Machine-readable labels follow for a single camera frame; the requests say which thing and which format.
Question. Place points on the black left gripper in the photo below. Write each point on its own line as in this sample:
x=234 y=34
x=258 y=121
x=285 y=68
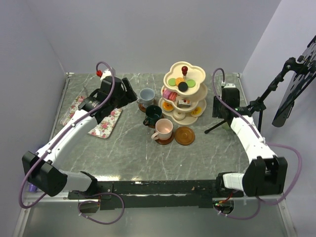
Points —
x=129 y=96

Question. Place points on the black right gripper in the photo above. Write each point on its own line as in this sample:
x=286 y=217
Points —
x=216 y=112

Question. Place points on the light blue mug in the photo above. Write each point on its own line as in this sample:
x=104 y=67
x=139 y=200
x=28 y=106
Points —
x=146 y=97

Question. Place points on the dark green teacup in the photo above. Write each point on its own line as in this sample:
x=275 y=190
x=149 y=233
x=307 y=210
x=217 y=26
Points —
x=152 y=115

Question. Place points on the pink toy cake slice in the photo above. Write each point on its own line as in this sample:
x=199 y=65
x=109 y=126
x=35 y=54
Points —
x=166 y=93

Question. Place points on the white toy cake slice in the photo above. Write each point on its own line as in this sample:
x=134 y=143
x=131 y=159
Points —
x=183 y=103

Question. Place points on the orange toy tart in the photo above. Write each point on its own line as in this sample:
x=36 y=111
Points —
x=167 y=107

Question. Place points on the cream toy donut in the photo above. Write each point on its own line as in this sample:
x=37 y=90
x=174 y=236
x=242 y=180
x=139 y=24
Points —
x=178 y=115

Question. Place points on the black sandwich cookie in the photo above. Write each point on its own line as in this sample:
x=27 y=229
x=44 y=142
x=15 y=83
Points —
x=182 y=86

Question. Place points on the red toy cake slice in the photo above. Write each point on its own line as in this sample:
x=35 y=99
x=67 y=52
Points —
x=172 y=96

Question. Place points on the pink teacup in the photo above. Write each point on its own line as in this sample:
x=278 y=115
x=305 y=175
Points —
x=163 y=130

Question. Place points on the light green teacup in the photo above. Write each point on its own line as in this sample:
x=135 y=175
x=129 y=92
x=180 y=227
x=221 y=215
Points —
x=225 y=126

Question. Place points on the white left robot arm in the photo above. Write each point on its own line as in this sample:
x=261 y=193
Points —
x=43 y=168

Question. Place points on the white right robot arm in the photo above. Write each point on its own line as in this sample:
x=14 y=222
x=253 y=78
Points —
x=266 y=172

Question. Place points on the yellow toy tart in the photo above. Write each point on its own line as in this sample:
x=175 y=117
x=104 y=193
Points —
x=196 y=112

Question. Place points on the black tripod stand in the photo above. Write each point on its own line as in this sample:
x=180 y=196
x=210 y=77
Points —
x=254 y=106

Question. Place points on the floral serving tray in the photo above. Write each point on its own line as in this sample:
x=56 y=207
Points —
x=102 y=130

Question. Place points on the cream three-tier cake stand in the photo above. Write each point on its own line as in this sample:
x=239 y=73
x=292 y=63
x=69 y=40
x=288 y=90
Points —
x=197 y=95

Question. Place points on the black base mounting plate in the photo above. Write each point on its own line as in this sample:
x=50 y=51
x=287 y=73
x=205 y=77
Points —
x=167 y=193

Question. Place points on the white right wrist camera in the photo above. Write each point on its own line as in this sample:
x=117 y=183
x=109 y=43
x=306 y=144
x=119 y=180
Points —
x=227 y=85

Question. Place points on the purple handle tool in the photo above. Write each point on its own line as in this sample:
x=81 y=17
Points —
x=32 y=188

